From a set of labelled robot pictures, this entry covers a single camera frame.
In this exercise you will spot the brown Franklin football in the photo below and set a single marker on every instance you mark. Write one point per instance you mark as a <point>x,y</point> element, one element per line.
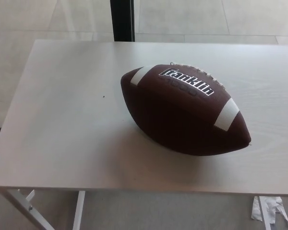
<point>177,115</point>

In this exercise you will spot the white upright table leg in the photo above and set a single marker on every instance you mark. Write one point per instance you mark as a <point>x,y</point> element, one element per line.
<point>79,210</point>

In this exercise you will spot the white diagonal table leg brace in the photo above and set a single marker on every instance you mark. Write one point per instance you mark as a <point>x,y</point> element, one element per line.
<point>26,210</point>

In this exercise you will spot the white thin table leg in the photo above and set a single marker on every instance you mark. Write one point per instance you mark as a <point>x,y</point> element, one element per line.
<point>265,215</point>

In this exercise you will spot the black window frame post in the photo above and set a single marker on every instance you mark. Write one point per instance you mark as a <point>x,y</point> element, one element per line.
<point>122,19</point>

